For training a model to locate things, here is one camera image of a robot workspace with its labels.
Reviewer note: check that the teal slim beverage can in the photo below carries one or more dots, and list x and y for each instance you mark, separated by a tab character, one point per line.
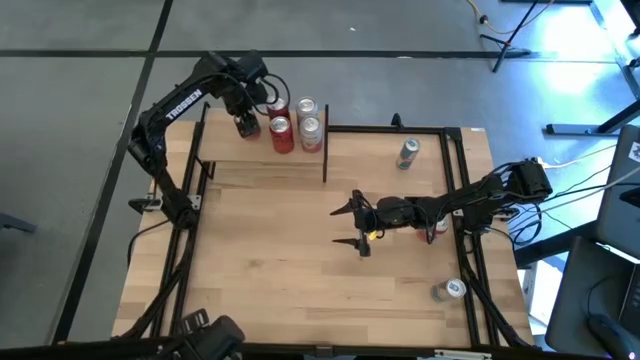
408	153

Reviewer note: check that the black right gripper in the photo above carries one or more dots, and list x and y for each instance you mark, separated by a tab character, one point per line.
390	215

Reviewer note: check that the orange beverage can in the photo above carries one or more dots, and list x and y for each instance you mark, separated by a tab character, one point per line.
441	227

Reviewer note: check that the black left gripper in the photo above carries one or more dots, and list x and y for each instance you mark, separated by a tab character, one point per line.
239	97

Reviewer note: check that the grey laptop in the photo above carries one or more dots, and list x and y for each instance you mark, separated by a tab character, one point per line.
617	215

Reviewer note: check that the dark furniture foot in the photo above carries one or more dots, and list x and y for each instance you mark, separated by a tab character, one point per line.
17	223

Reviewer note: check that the silver and blue beverage can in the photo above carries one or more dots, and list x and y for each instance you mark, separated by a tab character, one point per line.
448	288

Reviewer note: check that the black desk foot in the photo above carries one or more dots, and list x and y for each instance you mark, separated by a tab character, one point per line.
575	130

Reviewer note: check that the black horizontal beam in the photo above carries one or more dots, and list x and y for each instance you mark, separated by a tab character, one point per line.
75	350

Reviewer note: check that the silver metal bracket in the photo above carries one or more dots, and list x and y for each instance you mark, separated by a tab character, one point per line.
462	354

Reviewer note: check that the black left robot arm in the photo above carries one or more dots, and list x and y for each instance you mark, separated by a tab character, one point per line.
182	102

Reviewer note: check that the black frame knob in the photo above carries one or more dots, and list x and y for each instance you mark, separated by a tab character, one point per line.
396	121

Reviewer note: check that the black upright divider post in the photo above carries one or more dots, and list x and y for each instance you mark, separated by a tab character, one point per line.
325	165

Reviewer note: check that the white and red beverage can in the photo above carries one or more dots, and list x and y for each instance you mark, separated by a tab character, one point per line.
311	134

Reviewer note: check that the grey side desk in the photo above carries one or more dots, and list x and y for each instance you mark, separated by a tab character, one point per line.
575	300

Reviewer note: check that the black slanted table leg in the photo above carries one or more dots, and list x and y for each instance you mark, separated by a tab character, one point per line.
550	245

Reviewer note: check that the black tripod stand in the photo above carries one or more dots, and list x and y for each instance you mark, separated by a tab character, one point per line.
506	45

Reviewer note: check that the black computer mouse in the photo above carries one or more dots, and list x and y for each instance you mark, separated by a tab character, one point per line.
607	332

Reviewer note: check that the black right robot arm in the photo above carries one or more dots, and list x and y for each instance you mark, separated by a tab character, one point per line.
480	192

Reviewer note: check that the black handheld device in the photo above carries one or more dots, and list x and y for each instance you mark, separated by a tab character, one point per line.
195	321

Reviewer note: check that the black aluminium table frame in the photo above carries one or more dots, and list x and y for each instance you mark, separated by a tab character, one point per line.
380	129

